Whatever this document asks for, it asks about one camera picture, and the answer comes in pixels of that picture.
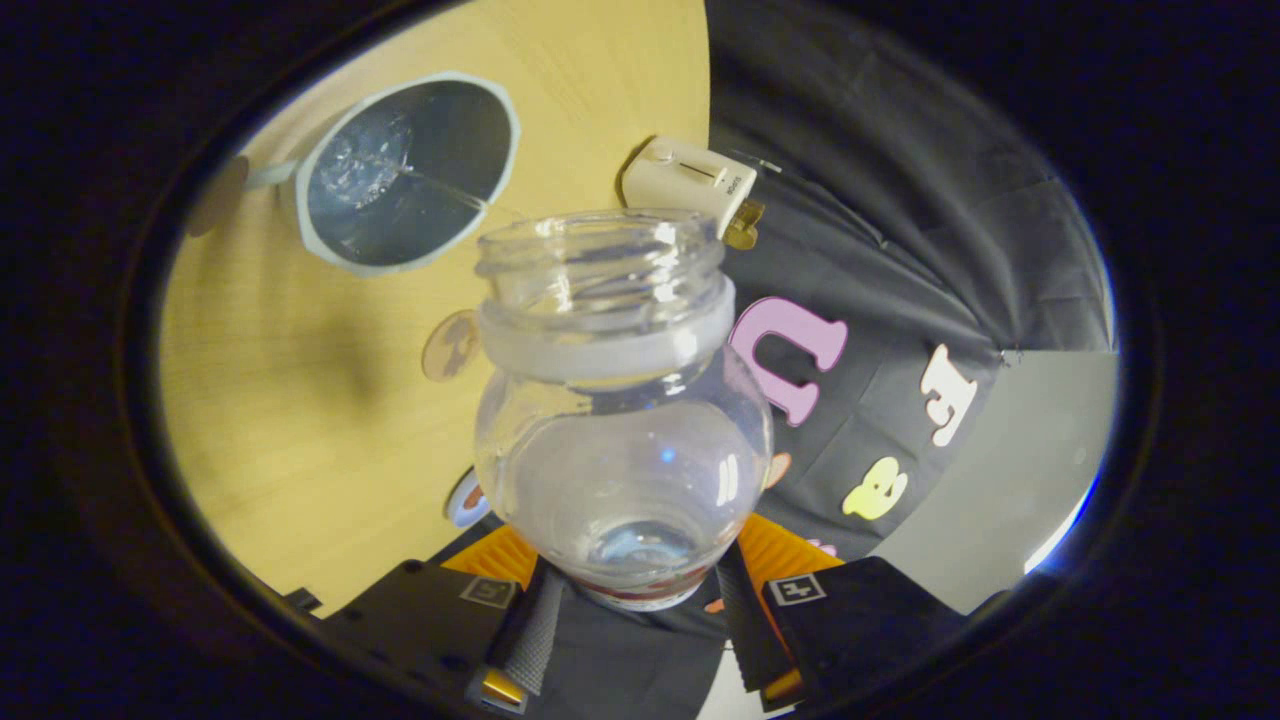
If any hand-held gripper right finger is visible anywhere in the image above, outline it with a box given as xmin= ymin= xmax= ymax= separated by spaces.
xmin=715 ymin=513 xmax=1011 ymax=713

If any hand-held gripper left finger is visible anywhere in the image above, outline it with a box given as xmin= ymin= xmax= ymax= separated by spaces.
xmin=310 ymin=525 xmax=566 ymax=716

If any clear plastic juice bottle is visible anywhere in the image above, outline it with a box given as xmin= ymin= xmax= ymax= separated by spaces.
xmin=474 ymin=208 xmax=776 ymax=613

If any round wooden coaster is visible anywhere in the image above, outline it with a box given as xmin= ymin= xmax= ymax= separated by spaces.
xmin=421 ymin=309 xmax=484 ymax=383

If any pale green cup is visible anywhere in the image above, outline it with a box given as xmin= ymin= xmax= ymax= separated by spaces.
xmin=185 ymin=71 xmax=522 ymax=278

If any pale blue plate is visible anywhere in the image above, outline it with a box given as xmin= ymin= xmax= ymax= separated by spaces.
xmin=445 ymin=468 xmax=493 ymax=529

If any wooden table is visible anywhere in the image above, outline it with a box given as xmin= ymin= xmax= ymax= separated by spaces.
xmin=158 ymin=0 xmax=712 ymax=616

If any brown toast slice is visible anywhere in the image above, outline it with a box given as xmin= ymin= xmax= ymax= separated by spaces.
xmin=725 ymin=198 xmax=766 ymax=251

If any cream toaster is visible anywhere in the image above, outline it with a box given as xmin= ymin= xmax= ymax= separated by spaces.
xmin=620 ymin=135 xmax=758 ymax=239

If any black backdrop cloth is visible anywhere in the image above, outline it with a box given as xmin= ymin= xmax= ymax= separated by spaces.
xmin=480 ymin=0 xmax=1118 ymax=720

